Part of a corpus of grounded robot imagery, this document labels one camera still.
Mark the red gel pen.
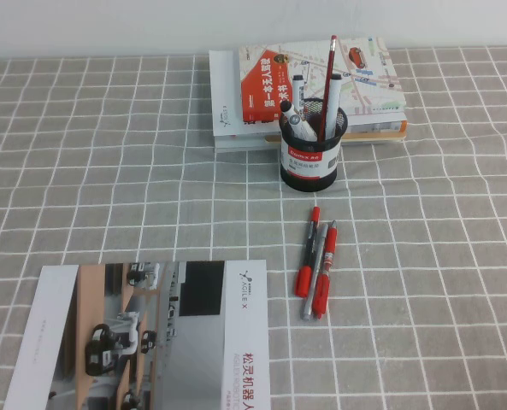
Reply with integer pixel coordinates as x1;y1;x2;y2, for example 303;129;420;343
311;220;339;320

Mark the black mesh pen holder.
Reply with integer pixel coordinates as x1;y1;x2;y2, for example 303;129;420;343
278;97;349;193

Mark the silver grey pen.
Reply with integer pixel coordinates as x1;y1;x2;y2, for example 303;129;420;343
300;222;330;322

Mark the black marker with red cap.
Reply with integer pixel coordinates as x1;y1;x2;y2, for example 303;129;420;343
294;206;321;298

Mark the leaning white marker grey band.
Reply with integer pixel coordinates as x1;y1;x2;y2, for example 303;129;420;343
280;100;318;141

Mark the upright white marker black cap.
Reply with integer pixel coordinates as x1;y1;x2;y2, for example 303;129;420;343
291;74;308;119

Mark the white AgileX booklet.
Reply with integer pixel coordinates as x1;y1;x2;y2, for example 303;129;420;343
208;49;280;154

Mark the tan notebook orange spine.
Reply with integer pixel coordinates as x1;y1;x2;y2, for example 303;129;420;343
264;120;409;144

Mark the AgileX robot photo brochure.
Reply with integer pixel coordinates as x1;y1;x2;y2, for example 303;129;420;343
3;259;272;410

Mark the grey checked tablecloth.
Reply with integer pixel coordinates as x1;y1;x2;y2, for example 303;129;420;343
0;44;507;410

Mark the red pencil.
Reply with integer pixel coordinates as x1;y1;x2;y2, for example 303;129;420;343
318;34;339;143

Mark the map cover book orange band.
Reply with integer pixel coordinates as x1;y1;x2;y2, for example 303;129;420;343
238;36;407;127

